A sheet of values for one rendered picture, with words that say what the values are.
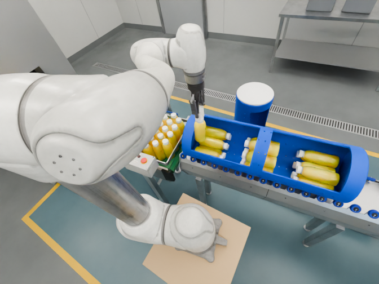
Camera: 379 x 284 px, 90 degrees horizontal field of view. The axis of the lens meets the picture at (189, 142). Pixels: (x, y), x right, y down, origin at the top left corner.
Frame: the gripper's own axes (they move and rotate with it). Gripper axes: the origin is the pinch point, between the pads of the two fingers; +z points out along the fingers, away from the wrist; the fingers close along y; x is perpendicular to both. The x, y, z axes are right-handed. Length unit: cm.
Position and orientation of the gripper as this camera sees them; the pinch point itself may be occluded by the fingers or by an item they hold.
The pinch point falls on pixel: (199, 114)
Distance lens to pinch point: 97.9
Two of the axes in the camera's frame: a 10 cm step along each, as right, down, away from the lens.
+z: 1.3, 6.1, 7.8
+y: 4.1, -7.5, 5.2
